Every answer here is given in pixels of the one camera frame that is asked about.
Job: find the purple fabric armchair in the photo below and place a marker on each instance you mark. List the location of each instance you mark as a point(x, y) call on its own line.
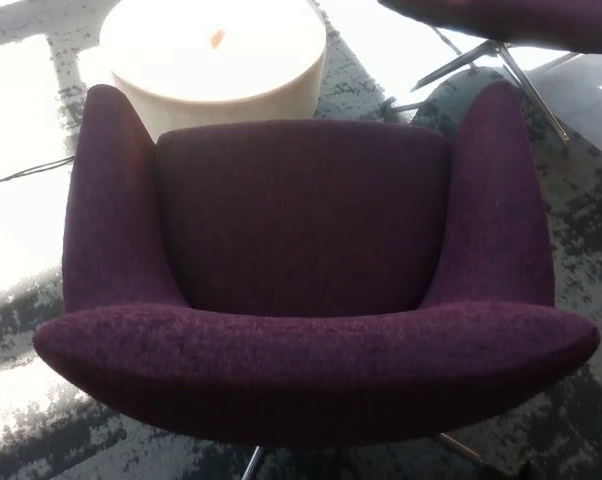
point(301, 360)

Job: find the purple armchair seat cushion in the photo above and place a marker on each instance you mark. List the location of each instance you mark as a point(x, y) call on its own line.
point(301, 215)

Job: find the round white side table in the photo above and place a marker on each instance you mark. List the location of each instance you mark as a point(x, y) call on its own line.
point(206, 65)

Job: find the small orange object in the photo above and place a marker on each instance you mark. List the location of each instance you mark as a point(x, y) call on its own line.
point(217, 40)

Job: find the chrome armchair swivel base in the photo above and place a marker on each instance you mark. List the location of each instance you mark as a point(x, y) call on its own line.
point(255, 459)

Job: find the purple fabric chair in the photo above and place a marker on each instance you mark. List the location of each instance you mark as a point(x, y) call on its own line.
point(531, 20)

